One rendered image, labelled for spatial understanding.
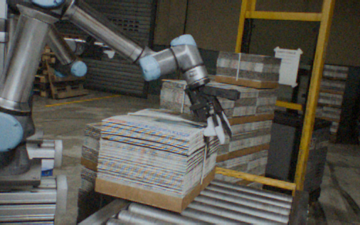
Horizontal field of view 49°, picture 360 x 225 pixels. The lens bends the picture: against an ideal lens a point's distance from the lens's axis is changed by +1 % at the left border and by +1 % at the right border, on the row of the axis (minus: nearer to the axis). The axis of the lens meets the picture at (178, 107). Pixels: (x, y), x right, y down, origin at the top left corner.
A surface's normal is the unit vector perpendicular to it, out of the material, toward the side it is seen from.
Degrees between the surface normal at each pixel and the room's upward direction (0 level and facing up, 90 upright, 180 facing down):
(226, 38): 90
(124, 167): 90
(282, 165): 90
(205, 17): 90
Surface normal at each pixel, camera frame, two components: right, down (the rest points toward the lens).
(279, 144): -0.63, 0.04
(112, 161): -0.34, 0.10
